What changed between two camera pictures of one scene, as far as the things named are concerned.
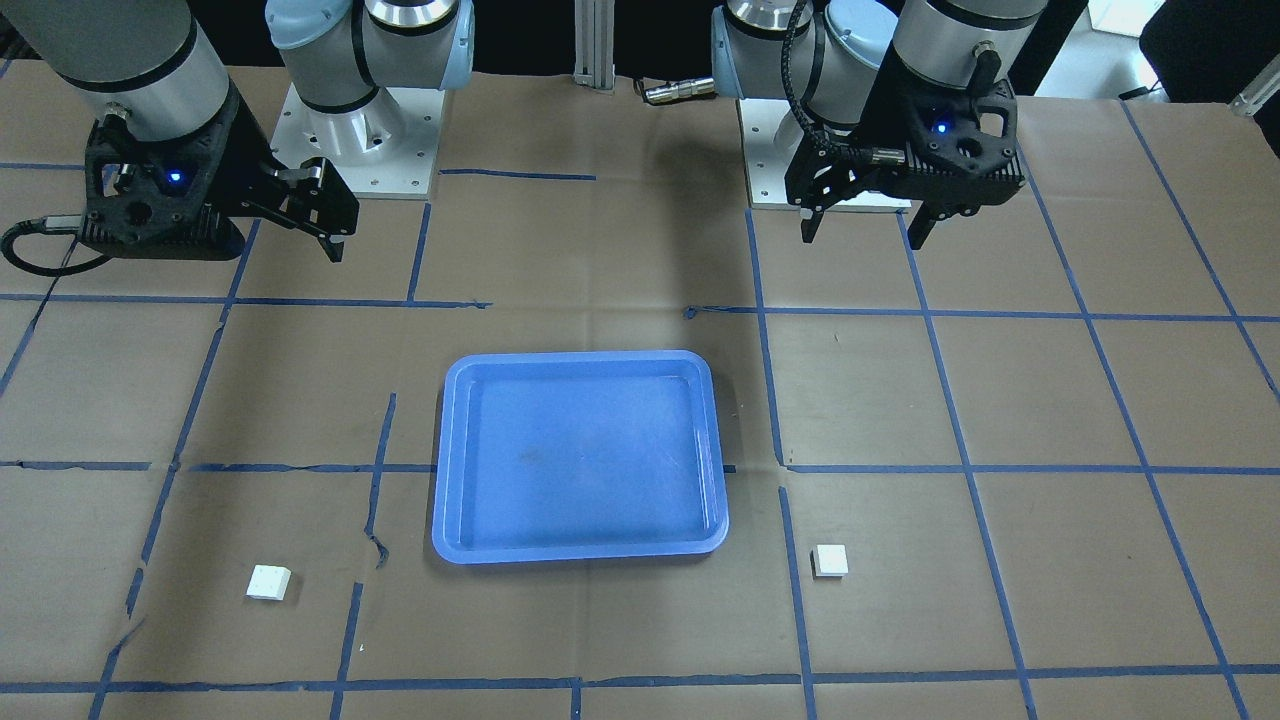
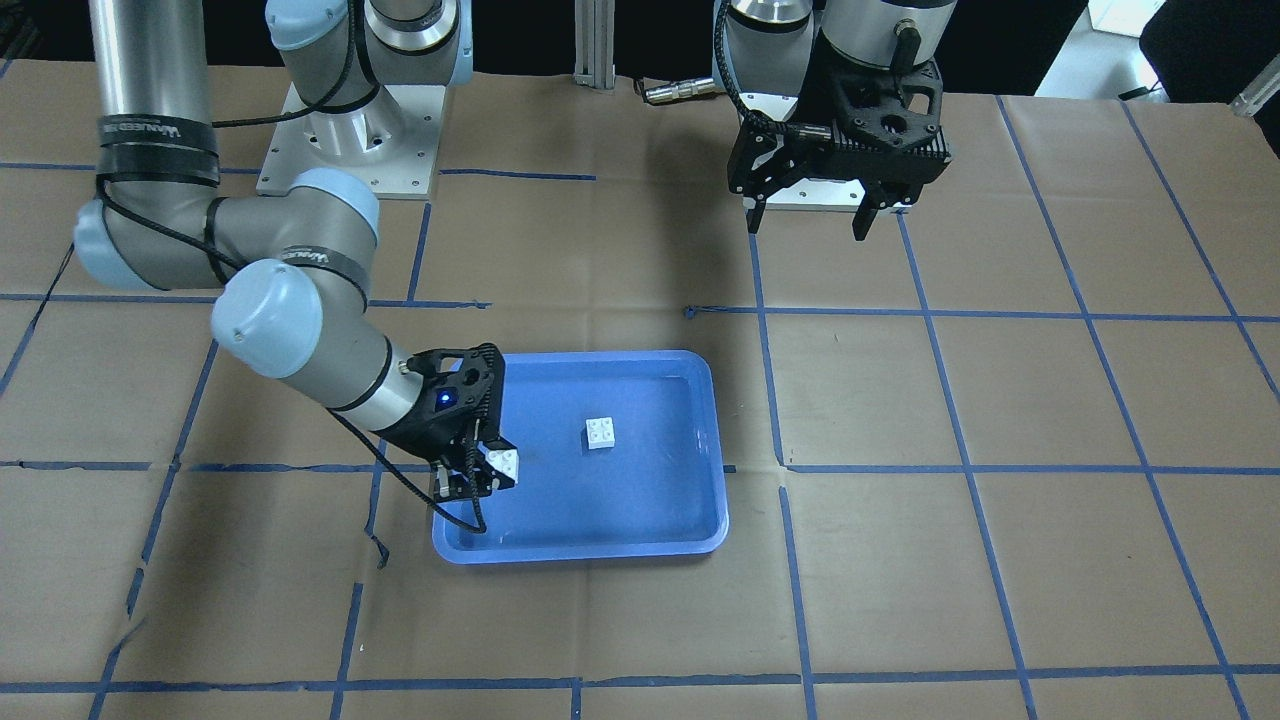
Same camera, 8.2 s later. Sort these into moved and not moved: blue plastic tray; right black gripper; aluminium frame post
Moved: right black gripper
Not moved: blue plastic tray; aluminium frame post
